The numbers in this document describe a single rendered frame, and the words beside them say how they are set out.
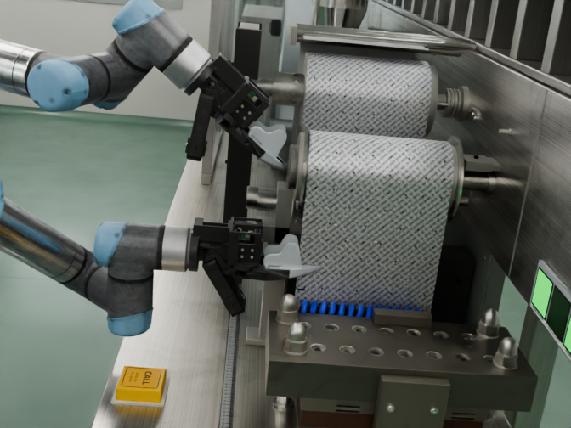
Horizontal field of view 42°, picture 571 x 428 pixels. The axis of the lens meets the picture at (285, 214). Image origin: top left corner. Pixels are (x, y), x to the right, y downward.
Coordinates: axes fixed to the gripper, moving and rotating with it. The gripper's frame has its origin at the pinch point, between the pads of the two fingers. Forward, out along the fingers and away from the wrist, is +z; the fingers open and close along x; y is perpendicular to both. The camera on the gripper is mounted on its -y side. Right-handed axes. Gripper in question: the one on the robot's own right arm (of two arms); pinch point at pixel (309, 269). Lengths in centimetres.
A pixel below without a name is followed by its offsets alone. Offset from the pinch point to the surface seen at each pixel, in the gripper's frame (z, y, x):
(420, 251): 18.0, 4.8, -0.2
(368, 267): 9.7, 1.2, -0.2
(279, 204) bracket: -5.7, 8.8, 7.1
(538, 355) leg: 48, -20, 13
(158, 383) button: -23.2, -16.6, -11.3
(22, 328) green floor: -101, -109, 168
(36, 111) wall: -204, -107, 555
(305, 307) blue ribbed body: -0.4, -5.3, -3.5
